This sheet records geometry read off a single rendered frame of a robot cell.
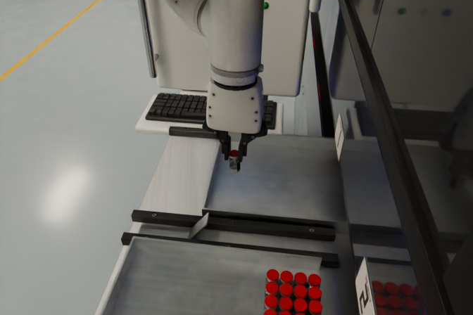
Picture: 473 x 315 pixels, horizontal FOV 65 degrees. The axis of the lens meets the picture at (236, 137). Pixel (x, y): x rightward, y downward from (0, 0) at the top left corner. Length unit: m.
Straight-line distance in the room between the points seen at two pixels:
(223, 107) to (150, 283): 0.33
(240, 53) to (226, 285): 0.39
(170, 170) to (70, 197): 1.35
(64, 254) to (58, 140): 0.89
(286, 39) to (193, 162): 0.50
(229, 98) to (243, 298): 0.34
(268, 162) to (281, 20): 0.46
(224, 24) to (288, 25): 0.61
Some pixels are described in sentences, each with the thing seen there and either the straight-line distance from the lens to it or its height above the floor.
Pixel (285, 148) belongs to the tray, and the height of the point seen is 0.88.
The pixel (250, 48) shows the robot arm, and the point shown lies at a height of 1.23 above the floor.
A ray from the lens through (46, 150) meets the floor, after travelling 2.56.
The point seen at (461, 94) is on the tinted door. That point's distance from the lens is 0.34.
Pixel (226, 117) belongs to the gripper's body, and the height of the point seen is 1.10.
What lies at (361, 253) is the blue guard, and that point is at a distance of 0.56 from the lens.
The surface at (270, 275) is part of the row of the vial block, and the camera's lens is 0.65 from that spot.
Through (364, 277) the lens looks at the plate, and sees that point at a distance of 0.54.
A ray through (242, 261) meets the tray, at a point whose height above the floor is 0.88.
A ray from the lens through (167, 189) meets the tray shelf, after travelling 0.84.
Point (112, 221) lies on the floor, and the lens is 1.99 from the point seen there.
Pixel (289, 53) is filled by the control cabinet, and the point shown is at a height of 0.96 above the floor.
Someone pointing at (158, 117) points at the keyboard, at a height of 0.82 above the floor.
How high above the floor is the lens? 1.48
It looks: 38 degrees down
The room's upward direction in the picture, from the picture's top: straight up
